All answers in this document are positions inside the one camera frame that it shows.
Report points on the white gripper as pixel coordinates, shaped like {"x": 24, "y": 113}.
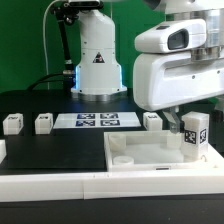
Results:
{"x": 165, "y": 81}

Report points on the white square tabletop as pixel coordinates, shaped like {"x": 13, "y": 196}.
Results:
{"x": 147, "y": 150}

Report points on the white fence bar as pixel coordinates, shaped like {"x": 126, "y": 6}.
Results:
{"x": 215, "y": 159}
{"x": 43, "y": 187}

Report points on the white front fence bar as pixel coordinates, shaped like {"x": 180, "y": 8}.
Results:
{"x": 43, "y": 187}

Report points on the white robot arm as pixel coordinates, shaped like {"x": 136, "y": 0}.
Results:
{"x": 98, "y": 74}

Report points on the white right fence bar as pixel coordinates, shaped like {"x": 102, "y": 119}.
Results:
{"x": 215, "y": 159}

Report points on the white sheet with tags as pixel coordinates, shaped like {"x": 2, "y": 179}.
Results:
{"x": 97, "y": 120}

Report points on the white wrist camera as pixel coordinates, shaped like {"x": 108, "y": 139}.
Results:
{"x": 172, "y": 36}

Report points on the white left fence block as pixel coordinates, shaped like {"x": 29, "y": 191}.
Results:
{"x": 3, "y": 152}

